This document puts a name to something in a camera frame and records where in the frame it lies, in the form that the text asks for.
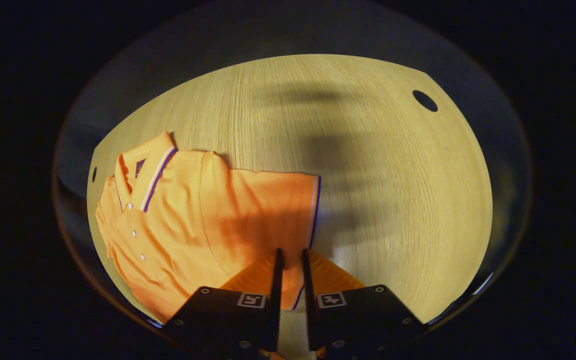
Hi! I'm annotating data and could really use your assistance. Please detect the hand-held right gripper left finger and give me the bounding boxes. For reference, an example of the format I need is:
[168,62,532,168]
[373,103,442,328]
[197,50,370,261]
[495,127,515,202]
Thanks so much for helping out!
[160,247,285,360]

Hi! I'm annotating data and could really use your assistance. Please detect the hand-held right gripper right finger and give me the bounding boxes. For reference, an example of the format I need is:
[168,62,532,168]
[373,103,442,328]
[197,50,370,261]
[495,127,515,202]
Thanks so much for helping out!
[301,247,426,360]

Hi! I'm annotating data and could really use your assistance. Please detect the orange T-shirt with striped collar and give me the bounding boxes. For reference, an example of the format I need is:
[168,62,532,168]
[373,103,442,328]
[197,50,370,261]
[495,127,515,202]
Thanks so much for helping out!
[94,131,322,325]

